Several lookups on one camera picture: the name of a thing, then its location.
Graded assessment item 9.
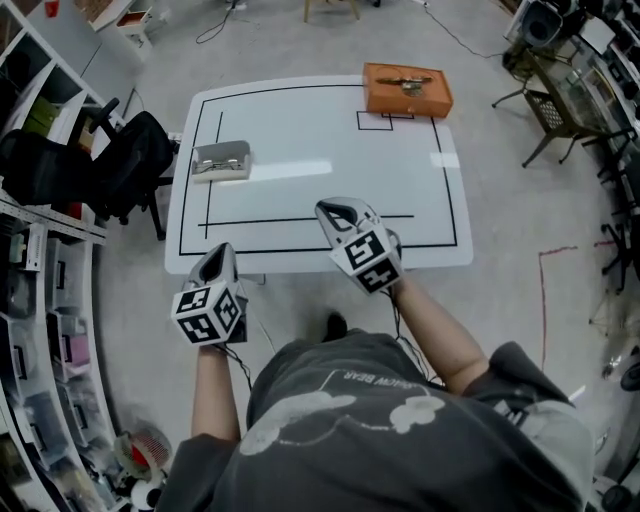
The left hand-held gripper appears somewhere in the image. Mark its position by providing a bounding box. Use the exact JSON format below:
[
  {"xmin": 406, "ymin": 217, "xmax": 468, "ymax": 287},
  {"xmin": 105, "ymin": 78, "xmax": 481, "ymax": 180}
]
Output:
[{"xmin": 171, "ymin": 243, "xmax": 250, "ymax": 347}]

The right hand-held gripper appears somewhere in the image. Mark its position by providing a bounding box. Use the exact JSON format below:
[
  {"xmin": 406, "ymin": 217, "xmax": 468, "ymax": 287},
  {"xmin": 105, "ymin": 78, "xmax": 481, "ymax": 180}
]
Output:
[{"xmin": 314, "ymin": 197, "xmax": 405, "ymax": 297}]

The person's left forearm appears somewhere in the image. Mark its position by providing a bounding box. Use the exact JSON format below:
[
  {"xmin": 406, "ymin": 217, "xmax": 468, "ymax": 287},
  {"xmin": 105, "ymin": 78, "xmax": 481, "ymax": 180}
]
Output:
[{"xmin": 190, "ymin": 342, "xmax": 243, "ymax": 444}]

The person's right forearm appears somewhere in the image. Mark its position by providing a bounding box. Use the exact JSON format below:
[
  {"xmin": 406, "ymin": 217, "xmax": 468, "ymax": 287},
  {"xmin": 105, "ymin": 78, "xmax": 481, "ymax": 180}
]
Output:
[{"xmin": 393, "ymin": 276, "xmax": 491, "ymax": 397}]

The person's black shoe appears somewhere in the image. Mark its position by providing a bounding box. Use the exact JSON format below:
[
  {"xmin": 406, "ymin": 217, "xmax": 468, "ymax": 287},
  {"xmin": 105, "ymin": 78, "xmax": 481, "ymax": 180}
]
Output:
[{"xmin": 321, "ymin": 311, "xmax": 350, "ymax": 345}]

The black office chair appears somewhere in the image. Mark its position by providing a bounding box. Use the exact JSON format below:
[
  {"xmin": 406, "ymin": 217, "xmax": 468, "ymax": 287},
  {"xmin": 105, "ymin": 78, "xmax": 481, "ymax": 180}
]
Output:
[{"xmin": 0, "ymin": 96, "xmax": 175, "ymax": 242}]

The orange box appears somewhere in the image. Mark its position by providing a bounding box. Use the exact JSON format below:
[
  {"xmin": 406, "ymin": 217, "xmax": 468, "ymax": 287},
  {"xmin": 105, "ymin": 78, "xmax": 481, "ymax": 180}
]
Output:
[{"xmin": 361, "ymin": 61, "xmax": 455, "ymax": 121}]

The row of clear storage bins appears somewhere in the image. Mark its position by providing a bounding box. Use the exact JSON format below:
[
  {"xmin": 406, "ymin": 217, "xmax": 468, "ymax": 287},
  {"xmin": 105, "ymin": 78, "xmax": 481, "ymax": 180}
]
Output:
[{"xmin": 0, "ymin": 219, "xmax": 119, "ymax": 512}]

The white shelving unit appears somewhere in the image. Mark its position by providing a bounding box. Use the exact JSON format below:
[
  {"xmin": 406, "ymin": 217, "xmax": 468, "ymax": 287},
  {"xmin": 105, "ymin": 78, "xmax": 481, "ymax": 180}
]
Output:
[
  {"xmin": 0, "ymin": 0, "xmax": 129, "ymax": 151},
  {"xmin": 0, "ymin": 192, "xmax": 124, "ymax": 512}
]

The small white fan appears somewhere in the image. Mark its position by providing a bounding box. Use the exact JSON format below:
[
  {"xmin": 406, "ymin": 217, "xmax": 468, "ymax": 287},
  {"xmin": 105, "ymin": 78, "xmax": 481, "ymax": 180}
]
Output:
[{"xmin": 112, "ymin": 428, "xmax": 175, "ymax": 482}]

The row of green boxes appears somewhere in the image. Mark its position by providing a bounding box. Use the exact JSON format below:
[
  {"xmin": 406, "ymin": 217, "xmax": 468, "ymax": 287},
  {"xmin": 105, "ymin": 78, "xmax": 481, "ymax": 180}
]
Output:
[{"xmin": 20, "ymin": 96, "xmax": 60, "ymax": 135}]

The person's dark grey t-shirt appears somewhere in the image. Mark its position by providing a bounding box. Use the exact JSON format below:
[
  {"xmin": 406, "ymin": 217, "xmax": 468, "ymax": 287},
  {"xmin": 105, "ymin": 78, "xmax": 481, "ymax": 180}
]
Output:
[{"xmin": 158, "ymin": 327, "xmax": 597, "ymax": 512}]

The white side desk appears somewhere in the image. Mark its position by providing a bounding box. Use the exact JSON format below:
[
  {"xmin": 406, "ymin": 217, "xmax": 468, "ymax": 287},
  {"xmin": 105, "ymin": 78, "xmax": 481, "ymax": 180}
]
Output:
[{"xmin": 92, "ymin": 0, "xmax": 155, "ymax": 50}]

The white cabinet red sticker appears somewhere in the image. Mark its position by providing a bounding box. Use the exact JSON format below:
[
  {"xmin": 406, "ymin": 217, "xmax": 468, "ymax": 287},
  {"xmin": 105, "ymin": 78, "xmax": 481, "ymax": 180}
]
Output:
[{"xmin": 27, "ymin": 0, "xmax": 105, "ymax": 76}]

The white box device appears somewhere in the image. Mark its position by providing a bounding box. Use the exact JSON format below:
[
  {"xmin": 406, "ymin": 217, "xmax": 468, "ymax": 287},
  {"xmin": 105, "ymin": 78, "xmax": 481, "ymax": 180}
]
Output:
[{"xmin": 503, "ymin": 0, "xmax": 567, "ymax": 50}]

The black chair base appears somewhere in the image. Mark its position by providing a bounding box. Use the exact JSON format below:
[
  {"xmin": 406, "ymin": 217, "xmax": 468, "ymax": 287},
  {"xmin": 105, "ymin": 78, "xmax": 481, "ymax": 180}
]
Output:
[{"xmin": 594, "ymin": 219, "xmax": 640, "ymax": 296}]

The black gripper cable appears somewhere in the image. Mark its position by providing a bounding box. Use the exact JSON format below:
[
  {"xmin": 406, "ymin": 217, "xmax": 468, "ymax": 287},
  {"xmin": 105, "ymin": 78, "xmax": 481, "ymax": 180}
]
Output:
[
  {"xmin": 388, "ymin": 292, "xmax": 444, "ymax": 389},
  {"xmin": 219, "ymin": 342, "xmax": 255, "ymax": 394}
]

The black floor cable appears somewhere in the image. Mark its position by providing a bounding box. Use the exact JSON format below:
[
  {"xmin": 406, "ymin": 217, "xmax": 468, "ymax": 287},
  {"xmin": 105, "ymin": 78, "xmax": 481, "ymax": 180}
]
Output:
[
  {"xmin": 195, "ymin": 0, "xmax": 242, "ymax": 45},
  {"xmin": 422, "ymin": 0, "xmax": 507, "ymax": 60}
]

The red floor cord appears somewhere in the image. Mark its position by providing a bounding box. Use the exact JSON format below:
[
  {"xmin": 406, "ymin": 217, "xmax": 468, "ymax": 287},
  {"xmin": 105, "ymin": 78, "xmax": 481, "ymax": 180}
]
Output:
[{"xmin": 537, "ymin": 244, "xmax": 580, "ymax": 364}]

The dark metal frame table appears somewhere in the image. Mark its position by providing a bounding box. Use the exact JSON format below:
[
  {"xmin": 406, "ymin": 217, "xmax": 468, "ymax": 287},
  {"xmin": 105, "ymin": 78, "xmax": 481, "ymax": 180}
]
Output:
[{"xmin": 492, "ymin": 47, "xmax": 640, "ymax": 169}]

